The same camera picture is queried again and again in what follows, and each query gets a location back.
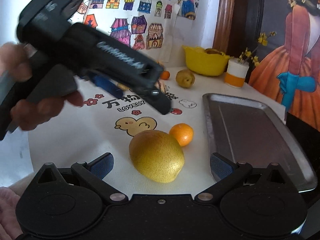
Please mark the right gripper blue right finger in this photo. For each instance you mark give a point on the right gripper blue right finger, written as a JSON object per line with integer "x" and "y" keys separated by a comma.
{"x": 221, "y": 167}

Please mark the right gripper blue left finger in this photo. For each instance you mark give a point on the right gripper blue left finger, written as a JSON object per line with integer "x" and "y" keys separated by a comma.
{"x": 102, "y": 166}

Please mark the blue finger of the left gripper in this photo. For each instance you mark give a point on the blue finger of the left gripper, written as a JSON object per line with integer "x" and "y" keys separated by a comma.
{"x": 105, "y": 84}

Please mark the small orange tangerine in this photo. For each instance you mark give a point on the small orange tangerine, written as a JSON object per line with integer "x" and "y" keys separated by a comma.
{"x": 183, "y": 133}
{"x": 165, "y": 75}

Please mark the large yellow pear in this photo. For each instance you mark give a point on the large yellow pear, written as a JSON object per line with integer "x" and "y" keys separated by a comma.
{"x": 156, "y": 155}

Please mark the brown russet pear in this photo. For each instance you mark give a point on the brown russet pear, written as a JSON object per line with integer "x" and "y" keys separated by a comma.
{"x": 185, "y": 78}

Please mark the striped pepino melon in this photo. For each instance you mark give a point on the striped pepino melon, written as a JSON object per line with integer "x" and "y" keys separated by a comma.
{"x": 160, "y": 84}

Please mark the person's left hand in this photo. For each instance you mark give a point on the person's left hand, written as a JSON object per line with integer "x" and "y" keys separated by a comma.
{"x": 28, "y": 115}

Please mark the person's right hand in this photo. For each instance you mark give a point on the person's right hand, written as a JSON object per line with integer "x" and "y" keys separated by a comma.
{"x": 10, "y": 228}

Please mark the white printed tablecloth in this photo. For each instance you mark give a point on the white printed tablecloth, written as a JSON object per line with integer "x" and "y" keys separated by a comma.
{"x": 104, "y": 124}

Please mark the metal baking tray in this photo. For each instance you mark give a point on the metal baking tray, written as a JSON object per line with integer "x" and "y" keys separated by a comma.
{"x": 246, "y": 130}

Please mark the houses drawing paper sheet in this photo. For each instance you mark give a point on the houses drawing paper sheet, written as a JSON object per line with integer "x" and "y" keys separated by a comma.
{"x": 146, "y": 26}

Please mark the white and orange cup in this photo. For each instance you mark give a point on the white and orange cup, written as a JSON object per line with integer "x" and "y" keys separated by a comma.
{"x": 236, "y": 73}

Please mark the yellow plastic bowl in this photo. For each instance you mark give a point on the yellow plastic bowl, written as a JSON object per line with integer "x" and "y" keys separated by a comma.
{"x": 207, "y": 62}

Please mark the girl in orange dress painting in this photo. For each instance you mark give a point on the girl in orange dress painting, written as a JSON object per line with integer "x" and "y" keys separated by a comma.
{"x": 290, "y": 73}

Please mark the yellow artificial flower sprig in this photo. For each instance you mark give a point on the yellow artificial flower sprig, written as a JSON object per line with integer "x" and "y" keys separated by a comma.
{"x": 249, "y": 56}

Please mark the brown wooden door frame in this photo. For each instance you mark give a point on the brown wooden door frame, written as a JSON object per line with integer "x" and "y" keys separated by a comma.
{"x": 230, "y": 26}

